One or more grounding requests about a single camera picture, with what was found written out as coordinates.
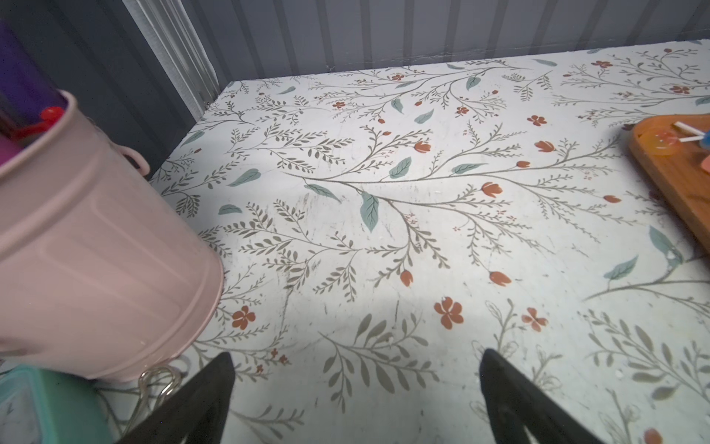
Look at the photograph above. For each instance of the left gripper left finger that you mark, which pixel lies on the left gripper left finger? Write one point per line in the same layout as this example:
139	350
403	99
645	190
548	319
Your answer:
197	413

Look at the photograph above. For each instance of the pink pen cup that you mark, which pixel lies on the pink pen cup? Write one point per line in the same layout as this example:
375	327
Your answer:
100	278

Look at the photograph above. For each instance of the pile of colourful lollipops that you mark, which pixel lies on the pile of colourful lollipops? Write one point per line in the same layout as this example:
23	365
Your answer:
688	139

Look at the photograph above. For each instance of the brown wooden tray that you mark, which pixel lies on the brown wooden tray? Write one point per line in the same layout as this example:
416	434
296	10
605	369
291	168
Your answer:
680	170

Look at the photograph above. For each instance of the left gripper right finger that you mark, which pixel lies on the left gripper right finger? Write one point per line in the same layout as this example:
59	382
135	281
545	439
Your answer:
517	409

